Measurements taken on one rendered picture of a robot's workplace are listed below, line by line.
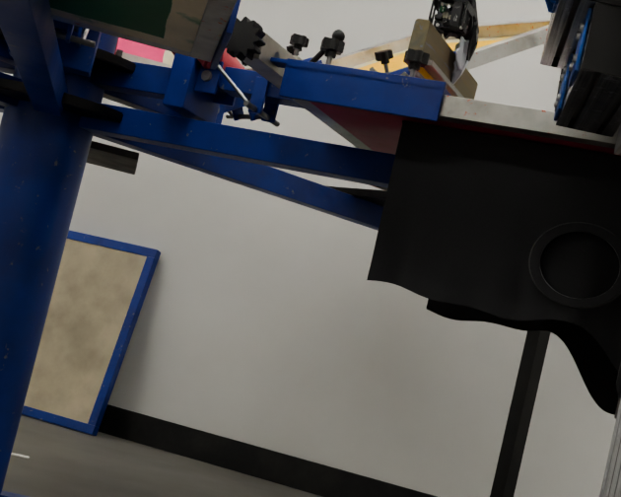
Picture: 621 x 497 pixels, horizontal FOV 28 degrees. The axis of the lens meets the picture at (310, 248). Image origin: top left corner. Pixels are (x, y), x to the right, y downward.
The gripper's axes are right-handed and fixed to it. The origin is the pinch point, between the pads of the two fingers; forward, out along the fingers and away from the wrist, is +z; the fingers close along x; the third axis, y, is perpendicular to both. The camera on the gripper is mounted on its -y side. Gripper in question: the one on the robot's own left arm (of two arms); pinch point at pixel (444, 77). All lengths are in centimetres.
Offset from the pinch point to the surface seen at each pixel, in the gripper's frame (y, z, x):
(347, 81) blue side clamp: 30.2, 10.8, -7.6
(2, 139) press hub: 9, 30, -91
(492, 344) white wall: -200, 42, -22
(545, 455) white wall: -200, 74, 4
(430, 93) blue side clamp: 30.3, 10.6, 7.7
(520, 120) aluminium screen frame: 29.2, 12.7, 23.9
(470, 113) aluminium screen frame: 29.2, 12.9, 15.2
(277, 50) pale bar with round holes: 27.5, 6.5, -23.5
